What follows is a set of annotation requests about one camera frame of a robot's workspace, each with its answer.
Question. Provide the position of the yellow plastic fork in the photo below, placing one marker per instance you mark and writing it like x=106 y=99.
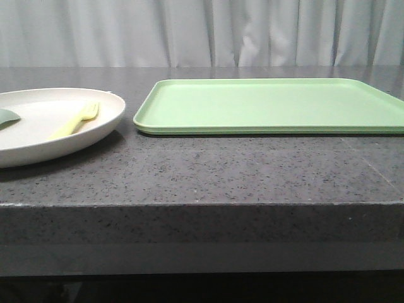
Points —
x=88 y=112

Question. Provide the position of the white round plate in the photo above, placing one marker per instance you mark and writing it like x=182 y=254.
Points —
x=43 y=111

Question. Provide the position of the light green serving tray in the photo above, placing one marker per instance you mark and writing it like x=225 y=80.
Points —
x=268 y=106

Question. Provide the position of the green plastic spoon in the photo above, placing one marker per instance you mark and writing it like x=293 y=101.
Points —
x=7 y=118

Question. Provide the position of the white curtain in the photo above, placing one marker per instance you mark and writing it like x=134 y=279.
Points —
x=201 y=33

